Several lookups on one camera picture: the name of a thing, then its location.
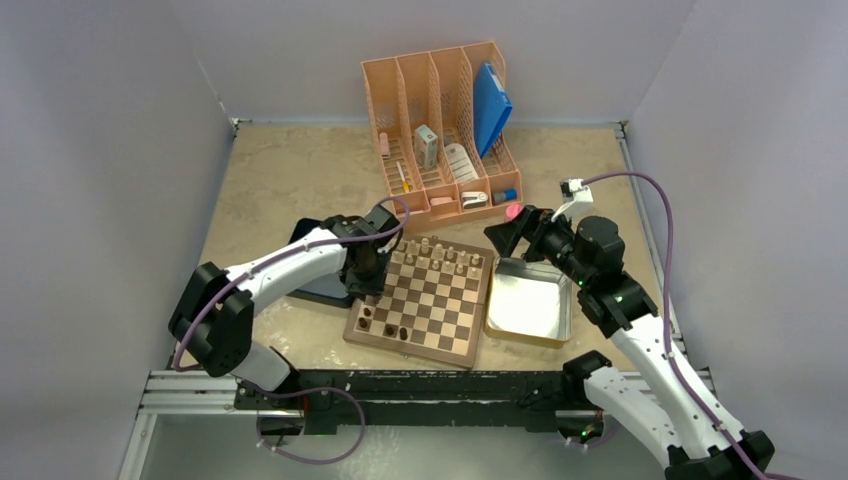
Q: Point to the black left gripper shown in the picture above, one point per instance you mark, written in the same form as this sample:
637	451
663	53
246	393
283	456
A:
373	287

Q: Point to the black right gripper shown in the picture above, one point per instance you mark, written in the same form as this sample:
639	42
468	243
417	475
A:
532	224

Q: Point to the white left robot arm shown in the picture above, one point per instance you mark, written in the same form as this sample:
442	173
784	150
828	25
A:
213	320

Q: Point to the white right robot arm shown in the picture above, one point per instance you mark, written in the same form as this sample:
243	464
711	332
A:
680	422

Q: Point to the light chess pieces row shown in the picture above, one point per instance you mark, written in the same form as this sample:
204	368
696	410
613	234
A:
438	261

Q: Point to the wooden chess board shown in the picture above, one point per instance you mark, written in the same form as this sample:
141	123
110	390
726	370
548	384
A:
443	320

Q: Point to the pink cap bottle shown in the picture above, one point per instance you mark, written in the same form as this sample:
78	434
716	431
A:
512	211

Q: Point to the blue cap glue stick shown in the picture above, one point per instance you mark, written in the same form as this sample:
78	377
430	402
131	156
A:
504	196

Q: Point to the dark blue tin tray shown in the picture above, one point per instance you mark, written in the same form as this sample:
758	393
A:
327	290

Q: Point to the white stapler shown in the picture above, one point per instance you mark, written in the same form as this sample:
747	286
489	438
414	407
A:
473	199

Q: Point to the white labelled packet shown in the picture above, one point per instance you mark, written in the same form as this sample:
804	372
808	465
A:
460	163

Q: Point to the yellow pen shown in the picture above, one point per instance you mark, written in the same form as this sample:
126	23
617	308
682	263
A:
401	172

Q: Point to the white red small box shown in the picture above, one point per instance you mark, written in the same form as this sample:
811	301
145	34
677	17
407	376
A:
425	142

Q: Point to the blue folder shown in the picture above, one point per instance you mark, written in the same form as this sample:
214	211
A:
492	108

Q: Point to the orange file organizer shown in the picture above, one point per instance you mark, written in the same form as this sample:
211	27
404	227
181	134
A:
435	88

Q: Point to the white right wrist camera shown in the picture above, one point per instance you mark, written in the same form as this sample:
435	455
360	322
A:
577	199

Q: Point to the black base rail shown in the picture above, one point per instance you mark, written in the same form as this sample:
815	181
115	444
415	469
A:
536	401

